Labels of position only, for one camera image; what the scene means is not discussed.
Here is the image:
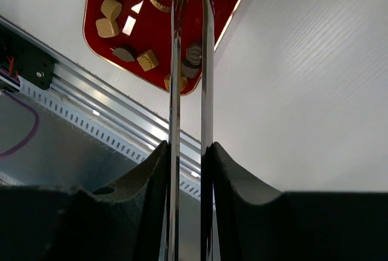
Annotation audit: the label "red rectangular tray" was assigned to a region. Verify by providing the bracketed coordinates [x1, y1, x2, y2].
[83, 0, 240, 92]

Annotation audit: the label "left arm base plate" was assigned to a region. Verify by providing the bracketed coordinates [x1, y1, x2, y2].
[1, 26, 56, 90]

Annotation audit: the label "silver metal tongs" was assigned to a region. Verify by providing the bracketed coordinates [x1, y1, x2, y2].
[165, 0, 215, 260]

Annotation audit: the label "aluminium mounting rail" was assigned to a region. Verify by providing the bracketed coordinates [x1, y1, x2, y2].
[0, 15, 202, 201]

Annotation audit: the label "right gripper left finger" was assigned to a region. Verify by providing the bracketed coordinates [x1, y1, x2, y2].
[1, 142, 169, 260]

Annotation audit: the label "tan square chocolate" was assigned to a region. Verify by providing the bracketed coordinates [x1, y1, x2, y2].
[96, 18, 119, 38]

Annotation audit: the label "tan ridged round chocolate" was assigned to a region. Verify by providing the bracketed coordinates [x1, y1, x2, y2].
[164, 75, 189, 93]

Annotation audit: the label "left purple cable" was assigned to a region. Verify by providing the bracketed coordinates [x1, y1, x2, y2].
[0, 90, 41, 157]

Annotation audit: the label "dark ribbed round chocolate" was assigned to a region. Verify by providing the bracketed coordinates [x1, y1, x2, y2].
[186, 42, 202, 66]

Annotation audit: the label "dark leaf chocolate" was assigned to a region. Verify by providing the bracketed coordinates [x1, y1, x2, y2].
[112, 47, 137, 62]

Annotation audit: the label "brown cube chocolate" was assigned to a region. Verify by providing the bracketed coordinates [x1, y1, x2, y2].
[181, 59, 200, 79]

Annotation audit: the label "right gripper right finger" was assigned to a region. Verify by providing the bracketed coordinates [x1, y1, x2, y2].
[201, 143, 387, 260]

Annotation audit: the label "caramel cube chocolate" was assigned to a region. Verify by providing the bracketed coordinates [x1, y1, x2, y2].
[137, 49, 159, 71]

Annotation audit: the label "small tan ribbed chocolate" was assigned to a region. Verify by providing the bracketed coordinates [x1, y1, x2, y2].
[101, 0, 122, 21]

